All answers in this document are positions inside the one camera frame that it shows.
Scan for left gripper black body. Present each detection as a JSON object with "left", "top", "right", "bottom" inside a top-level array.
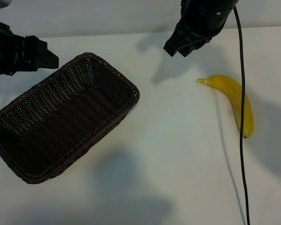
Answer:
[{"left": 0, "top": 22, "right": 37, "bottom": 76}]

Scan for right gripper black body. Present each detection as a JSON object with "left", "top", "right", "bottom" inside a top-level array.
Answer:
[{"left": 180, "top": 0, "right": 240, "bottom": 42}]

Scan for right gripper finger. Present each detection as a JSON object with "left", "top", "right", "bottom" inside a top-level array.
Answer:
[
  {"left": 177, "top": 34, "right": 211, "bottom": 58},
  {"left": 163, "top": 22, "right": 195, "bottom": 57}
]

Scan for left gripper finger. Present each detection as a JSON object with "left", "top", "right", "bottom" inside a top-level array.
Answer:
[
  {"left": 31, "top": 36, "right": 53, "bottom": 56},
  {"left": 32, "top": 53, "right": 59, "bottom": 72}
]

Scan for dark brown woven basket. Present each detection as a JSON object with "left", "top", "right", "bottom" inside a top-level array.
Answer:
[{"left": 0, "top": 52, "right": 141, "bottom": 185}]

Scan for yellow banana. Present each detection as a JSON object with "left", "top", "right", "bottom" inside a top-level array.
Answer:
[{"left": 196, "top": 74, "right": 254, "bottom": 139}]

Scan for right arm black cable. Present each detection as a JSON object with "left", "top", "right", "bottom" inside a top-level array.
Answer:
[{"left": 233, "top": 6, "right": 251, "bottom": 225}]

